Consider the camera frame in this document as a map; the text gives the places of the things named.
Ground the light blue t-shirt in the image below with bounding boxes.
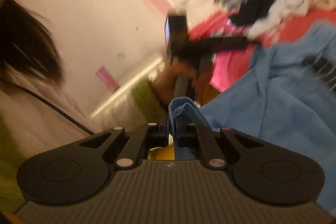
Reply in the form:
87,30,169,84
169,20,335,214

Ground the person left hand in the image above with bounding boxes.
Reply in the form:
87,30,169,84
151,63,220,106

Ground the red floral bed blanket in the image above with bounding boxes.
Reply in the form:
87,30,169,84
189,9,335,92

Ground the person torso white jacket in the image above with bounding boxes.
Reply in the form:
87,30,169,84
0,0,169,214

